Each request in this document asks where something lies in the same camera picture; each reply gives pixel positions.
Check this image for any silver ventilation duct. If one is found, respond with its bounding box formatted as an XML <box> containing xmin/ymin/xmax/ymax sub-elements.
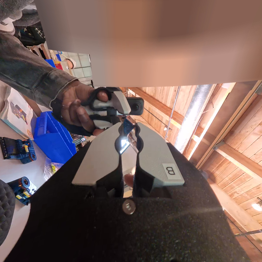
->
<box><xmin>174</xmin><ymin>84</ymin><xmax>217</xmax><ymax>153</ymax></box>

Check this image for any blue brick model with base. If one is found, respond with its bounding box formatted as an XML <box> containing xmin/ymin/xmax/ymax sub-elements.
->
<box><xmin>0</xmin><ymin>137</ymin><xmax>37</xmax><ymax>164</ymax></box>

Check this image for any dark blue brick piece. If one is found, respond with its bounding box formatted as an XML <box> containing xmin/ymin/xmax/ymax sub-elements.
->
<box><xmin>122</xmin><ymin>119</ymin><xmax>135</xmax><ymax>138</ymax></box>

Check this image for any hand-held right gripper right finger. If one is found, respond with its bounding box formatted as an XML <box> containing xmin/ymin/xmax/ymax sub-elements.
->
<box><xmin>135</xmin><ymin>122</ymin><xmax>185</xmax><ymax>187</ymax></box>

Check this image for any thick white instruction booklet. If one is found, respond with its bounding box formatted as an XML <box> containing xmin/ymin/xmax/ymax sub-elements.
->
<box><xmin>0</xmin><ymin>88</ymin><xmax>38</xmax><ymax>140</ymax></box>

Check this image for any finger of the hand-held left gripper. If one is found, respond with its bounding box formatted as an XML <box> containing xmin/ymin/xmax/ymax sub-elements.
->
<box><xmin>120</xmin><ymin>139</ymin><xmax>130</xmax><ymax>154</ymax></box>

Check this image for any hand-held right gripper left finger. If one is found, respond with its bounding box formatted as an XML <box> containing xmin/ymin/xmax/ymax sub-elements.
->
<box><xmin>72</xmin><ymin>122</ymin><xmax>123</xmax><ymax>187</ymax></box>

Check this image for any blue storage bin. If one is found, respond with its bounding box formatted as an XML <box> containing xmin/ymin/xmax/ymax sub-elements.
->
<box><xmin>33</xmin><ymin>111</ymin><xmax>77</xmax><ymax>164</ymax></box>

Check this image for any black quilted pad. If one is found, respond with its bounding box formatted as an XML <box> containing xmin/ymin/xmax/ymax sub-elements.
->
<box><xmin>0</xmin><ymin>180</ymin><xmax>16</xmax><ymax>245</ymax></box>

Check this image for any clear plastic bag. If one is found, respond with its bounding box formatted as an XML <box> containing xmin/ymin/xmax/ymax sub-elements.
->
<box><xmin>44</xmin><ymin>157</ymin><xmax>64</xmax><ymax>181</ymax></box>

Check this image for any blue brick arm with ring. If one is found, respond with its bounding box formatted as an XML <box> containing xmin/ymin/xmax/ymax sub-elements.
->
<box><xmin>8</xmin><ymin>176</ymin><xmax>37</xmax><ymax>206</ymax></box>

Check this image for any person's grey denim jacket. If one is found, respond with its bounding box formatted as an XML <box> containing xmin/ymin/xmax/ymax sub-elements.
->
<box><xmin>0</xmin><ymin>0</ymin><xmax>41</xmax><ymax>27</ymax></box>

